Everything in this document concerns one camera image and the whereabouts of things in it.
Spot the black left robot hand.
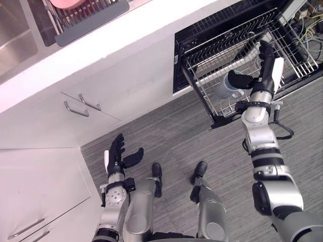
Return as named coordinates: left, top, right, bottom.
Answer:
left=104, top=133, right=144, bottom=175

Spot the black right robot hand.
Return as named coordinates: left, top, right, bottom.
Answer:
left=228, top=39, right=285, bottom=93

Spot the pale blue cup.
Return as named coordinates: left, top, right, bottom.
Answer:
left=223, top=73, right=245, bottom=99

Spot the black dishwasher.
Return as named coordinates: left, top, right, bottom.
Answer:
left=172, top=0, right=323, bottom=130

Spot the white cabinet door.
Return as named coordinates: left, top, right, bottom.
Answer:
left=61, top=35, right=177, bottom=123

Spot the stainless steel sink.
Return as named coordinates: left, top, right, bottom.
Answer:
left=0, top=0, right=39, bottom=76

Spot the silver left robot leg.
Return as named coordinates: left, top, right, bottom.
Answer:
left=124, top=162, right=163, bottom=242

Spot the silver robot leg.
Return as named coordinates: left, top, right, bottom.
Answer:
left=124, top=162, right=163, bottom=242
left=189, top=161, right=230, bottom=242

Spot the white drawer front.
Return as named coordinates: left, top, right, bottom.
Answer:
left=0, top=147, right=92, bottom=239

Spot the silver right robot leg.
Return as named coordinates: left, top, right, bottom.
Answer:
left=189, top=161, right=230, bottom=242

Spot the grey dish drying rack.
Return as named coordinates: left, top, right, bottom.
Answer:
left=49, top=0, right=130, bottom=47

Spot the pink bowl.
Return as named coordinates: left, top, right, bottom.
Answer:
left=49, top=0, right=82, bottom=10

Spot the wire dishwasher rack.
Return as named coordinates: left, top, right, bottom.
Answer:
left=182, top=7, right=319, bottom=121

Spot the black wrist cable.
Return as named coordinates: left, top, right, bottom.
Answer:
left=270, top=102, right=295, bottom=140

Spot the silver cabinet handle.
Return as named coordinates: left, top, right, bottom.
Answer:
left=63, top=101, right=89, bottom=117
left=78, top=93, right=102, bottom=111

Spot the tangle of cables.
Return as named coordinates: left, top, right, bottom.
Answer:
left=287, top=5, right=323, bottom=66

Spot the silver drawer handle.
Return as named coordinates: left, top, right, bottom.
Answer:
left=7, top=218, right=45, bottom=240
left=25, top=230, right=50, bottom=242

